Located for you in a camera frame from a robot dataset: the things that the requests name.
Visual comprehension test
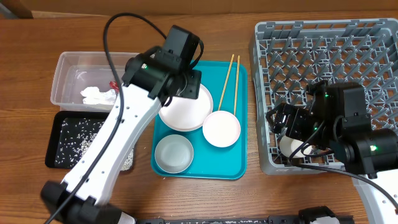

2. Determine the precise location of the white round plate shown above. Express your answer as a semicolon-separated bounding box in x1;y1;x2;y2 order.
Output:
159;84;213;132

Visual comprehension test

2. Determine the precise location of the white shallow bowl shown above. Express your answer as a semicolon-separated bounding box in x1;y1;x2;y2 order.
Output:
202;111;241;147

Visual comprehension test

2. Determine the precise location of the black plastic tray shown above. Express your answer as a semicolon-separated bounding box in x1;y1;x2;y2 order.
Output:
45;111;108;169

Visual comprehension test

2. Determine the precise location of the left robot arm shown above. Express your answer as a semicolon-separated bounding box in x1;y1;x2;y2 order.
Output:
40;26;204;223

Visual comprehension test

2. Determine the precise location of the red snack wrapper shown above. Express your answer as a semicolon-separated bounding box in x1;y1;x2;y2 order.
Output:
109;82;119;94

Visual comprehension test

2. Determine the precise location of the teal plastic serving tray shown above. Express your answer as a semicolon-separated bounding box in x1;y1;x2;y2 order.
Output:
151;63;248;180

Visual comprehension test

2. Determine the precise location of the clear plastic bin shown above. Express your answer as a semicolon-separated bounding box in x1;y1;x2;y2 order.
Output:
50;51;159;118

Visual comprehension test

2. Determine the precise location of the grey metal bowl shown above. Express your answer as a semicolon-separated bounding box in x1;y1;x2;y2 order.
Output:
154;134;194;174

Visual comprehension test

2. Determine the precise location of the white tissue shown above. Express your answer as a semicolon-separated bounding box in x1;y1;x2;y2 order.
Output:
80;86;117;105

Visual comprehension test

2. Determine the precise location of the grey dishwasher rack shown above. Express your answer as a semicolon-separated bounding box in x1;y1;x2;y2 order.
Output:
249;18;397;175

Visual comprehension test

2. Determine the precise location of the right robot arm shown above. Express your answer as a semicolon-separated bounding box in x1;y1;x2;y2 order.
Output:
266;81;397;223

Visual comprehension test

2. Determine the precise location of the wooden chopstick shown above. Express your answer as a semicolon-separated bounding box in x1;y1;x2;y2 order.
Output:
233;55;240;116
218;54;234;111

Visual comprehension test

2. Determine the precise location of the white cup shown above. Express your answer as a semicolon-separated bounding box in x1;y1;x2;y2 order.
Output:
279;136;312;159

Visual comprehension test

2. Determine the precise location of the white rice pile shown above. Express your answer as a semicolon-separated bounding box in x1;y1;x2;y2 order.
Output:
55;119;135;171

